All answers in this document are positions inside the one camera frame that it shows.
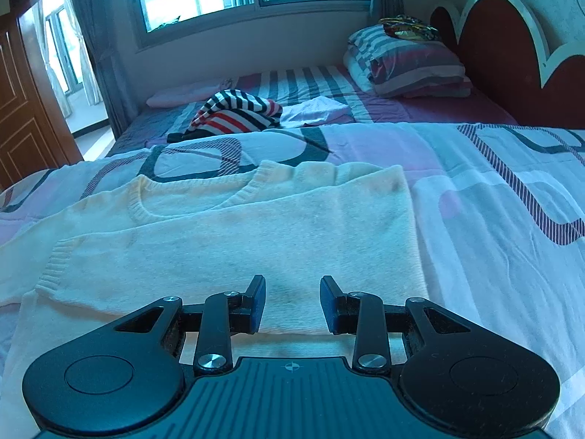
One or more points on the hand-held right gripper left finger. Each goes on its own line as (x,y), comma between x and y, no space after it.
(259,304)

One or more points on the black white red striped garment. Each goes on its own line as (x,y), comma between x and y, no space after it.
(237,109)

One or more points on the white sheer curtain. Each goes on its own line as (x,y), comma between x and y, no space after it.
(77,55)

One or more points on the colourful patterned cloth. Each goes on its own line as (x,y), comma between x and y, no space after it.
(409,28)

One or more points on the pink pillow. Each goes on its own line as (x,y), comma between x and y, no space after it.
(192,92)

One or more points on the red wooden headboard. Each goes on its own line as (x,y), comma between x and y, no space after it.
(498,41)

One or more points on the black cloth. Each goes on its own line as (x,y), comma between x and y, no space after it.
(180,137)

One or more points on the long grey curtain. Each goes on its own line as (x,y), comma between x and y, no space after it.
(107,55)

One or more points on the brown wooden door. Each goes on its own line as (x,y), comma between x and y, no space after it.
(27,109)

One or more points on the white folded garment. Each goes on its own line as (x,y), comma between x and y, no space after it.
(320,109)

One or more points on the striped purple bed sheet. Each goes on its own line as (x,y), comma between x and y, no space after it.
(411,109)

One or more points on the cream knit sweater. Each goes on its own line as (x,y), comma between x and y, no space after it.
(228,238)

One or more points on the folded striped quilt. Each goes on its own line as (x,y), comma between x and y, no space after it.
(406,66)

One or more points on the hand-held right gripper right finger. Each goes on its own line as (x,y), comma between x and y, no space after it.
(325,304)

